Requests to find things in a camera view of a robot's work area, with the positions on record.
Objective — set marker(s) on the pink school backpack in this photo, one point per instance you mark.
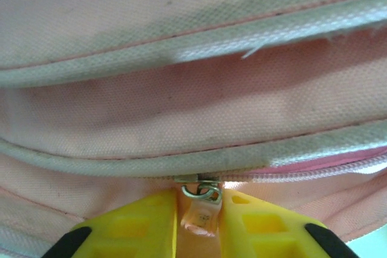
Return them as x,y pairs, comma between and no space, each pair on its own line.
193,104

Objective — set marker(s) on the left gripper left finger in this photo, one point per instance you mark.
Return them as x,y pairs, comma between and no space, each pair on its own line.
127,230

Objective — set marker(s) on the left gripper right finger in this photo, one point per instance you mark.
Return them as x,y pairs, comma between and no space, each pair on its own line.
266,234

